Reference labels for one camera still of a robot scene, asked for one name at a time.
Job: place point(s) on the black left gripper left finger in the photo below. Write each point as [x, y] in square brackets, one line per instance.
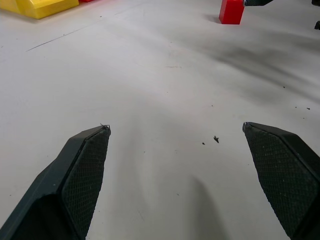
[75, 180]

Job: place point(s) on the red block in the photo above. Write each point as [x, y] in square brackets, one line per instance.
[231, 12]

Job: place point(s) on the red plastic piece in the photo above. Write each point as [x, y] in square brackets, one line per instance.
[87, 1]

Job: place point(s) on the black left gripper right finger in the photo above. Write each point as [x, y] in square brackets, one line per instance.
[285, 172]

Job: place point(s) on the yellow block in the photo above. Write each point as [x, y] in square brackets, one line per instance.
[42, 6]

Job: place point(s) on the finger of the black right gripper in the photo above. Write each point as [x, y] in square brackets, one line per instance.
[317, 25]
[257, 2]

